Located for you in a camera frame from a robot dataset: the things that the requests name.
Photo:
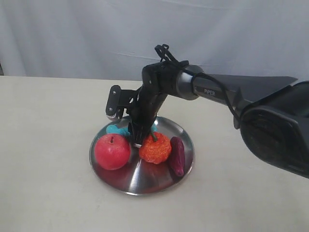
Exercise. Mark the white backdrop cloth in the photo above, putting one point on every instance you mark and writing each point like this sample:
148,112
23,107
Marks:
115,39

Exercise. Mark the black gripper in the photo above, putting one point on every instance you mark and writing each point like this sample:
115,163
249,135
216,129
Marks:
143,114

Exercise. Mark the teal toy object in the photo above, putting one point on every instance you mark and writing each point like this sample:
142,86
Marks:
113,128

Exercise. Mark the orange toy pumpkin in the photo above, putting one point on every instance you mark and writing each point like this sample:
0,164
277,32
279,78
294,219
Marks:
156,148

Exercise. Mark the round silver metal plate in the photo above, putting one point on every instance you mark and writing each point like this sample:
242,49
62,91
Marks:
138,177

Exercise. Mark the purple toy sweet potato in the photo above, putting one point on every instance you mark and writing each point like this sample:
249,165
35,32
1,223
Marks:
177,156

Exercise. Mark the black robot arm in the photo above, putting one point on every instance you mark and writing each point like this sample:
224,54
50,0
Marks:
271,112

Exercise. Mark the red apple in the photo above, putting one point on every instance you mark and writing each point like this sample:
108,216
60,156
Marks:
112,151

